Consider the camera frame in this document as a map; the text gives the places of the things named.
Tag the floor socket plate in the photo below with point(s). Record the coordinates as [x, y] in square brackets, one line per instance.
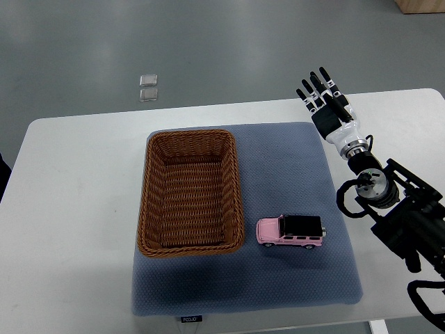
[148, 94]
[148, 80]

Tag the pink toy car black roof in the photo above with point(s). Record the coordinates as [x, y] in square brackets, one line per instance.
[291, 230]

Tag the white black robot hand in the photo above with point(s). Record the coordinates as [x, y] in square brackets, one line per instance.
[336, 124]

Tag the blue-grey textured mat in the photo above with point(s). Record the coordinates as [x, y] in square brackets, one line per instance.
[283, 171]

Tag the lower floor socket plate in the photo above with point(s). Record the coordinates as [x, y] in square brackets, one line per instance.
[148, 94]

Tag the white table leg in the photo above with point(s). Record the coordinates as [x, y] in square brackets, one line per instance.
[378, 327]

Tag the dark object at left edge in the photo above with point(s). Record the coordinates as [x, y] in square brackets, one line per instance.
[5, 173]

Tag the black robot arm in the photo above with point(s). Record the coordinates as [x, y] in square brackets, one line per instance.
[408, 215]

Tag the upper floor socket plate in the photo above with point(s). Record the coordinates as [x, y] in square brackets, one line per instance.
[148, 80]

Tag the brown wicker basket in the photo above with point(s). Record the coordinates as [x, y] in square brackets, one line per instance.
[191, 200]

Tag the wooden furniture corner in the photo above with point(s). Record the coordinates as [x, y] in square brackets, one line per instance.
[410, 7]

